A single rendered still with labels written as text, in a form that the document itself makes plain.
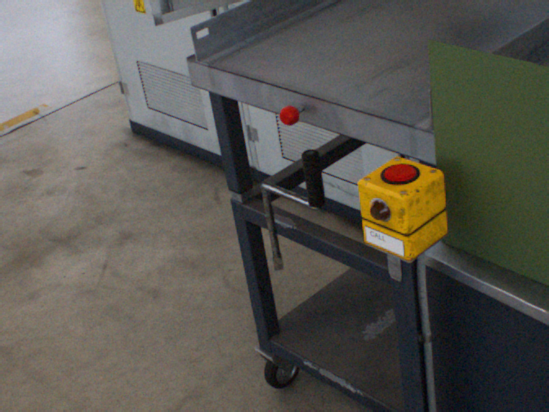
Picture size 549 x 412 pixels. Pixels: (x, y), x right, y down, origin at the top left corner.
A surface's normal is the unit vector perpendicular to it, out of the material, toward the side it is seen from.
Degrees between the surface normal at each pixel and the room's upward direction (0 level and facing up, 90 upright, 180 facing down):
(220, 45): 90
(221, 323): 0
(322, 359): 0
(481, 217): 90
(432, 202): 89
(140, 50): 90
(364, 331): 0
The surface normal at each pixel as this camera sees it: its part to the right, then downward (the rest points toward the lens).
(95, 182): -0.15, -0.84
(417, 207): 0.69, 0.29
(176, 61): -0.72, 0.45
